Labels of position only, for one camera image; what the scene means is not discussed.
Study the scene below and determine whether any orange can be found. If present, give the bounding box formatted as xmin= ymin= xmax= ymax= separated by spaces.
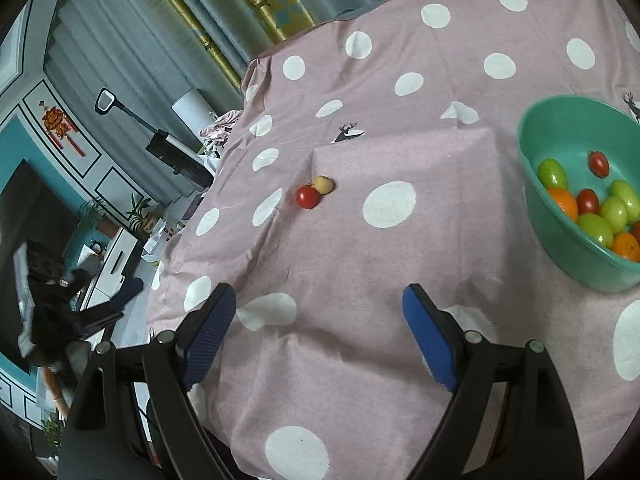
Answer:
xmin=547 ymin=188 xmax=579 ymax=222
xmin=611 ymin=231 xmax=640 ymax=262

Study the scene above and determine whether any large green mango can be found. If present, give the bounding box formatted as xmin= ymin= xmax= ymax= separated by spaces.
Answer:
xmin=577 ymin=212 xmax=614 ymax=248

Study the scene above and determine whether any dark red tomato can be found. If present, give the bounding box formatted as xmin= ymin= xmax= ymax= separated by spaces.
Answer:
xmin=629 ymin=221 xmax=640 ymax=243

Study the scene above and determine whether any small light green fruit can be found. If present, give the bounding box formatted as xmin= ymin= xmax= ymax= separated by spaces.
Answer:
xmin=600 ymin=196 xmax=628 ymax=234

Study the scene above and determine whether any green oval fruit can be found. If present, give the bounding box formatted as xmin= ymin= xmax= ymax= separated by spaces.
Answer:
xmin=608 ymin=180 xmax=640 ymax=226

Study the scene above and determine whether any small red tomato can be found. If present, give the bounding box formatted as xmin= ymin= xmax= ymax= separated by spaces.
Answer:
xmin=588 ymin=152 xmax=610 ymax=179

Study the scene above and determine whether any right hand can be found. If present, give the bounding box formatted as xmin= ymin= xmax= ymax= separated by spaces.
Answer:
xmin=40 ymin=367 xmax=70 ymax=420

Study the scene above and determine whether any white TV cabinet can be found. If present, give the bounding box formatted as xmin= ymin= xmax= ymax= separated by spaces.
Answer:
xmin=74 ymin=226 xmax=140 ymax=351

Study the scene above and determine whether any potted plant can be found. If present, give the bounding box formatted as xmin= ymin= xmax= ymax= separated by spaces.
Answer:
xmin=126 ymin=192 xmax=152 ymax=233

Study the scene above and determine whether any black television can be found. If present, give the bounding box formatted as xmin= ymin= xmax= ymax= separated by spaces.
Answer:
xmin=1 ymin=159 xmax=79 ymax=372

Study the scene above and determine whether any red Chinese knot ornament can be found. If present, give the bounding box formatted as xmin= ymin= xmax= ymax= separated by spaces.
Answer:
xmin=38 ymin=100 xmax=86 ymax=158

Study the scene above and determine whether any small yellow fruit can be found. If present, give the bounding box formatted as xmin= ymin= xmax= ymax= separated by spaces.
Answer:
xmin=311 ymin=176 xmax=335 ymax=195

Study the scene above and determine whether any grey curtain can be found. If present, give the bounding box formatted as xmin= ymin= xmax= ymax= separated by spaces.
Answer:
xmin=41 ymin=0 xmax=532 ymax=201

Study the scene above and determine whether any green plastic bowl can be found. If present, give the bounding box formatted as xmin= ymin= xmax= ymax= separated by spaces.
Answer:
xmin=518 ymin=96 xmax=639 ymax=292

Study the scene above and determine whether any pink polka dot cloth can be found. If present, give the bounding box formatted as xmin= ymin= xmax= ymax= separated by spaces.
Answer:
xmin=148 ymin=0 xmax=639 ymax=479

